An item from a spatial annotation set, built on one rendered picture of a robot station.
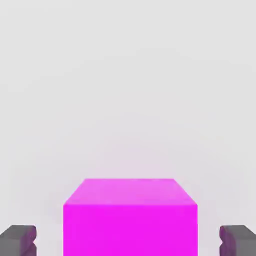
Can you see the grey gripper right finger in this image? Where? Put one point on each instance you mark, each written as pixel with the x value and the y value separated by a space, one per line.
pixel 239 242

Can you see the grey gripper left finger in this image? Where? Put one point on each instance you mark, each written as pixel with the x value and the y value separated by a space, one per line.
pixel 16 242

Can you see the small magenta cube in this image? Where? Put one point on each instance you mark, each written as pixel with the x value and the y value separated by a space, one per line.
pixel 130 226

